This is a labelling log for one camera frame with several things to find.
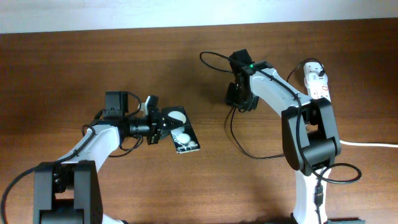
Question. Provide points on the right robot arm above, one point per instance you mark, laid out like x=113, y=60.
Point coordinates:
x=310, y=139

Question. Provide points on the white power strip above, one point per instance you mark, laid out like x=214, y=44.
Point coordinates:
x=316, y=81

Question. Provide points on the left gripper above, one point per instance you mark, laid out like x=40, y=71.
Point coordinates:
x=157, y=121

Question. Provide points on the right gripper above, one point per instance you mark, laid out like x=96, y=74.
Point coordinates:
x=231, y=101

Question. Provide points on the black smartphone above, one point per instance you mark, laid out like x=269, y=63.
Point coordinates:
x=184, y=137

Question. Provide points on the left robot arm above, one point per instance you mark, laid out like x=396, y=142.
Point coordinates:
x=67, y=190

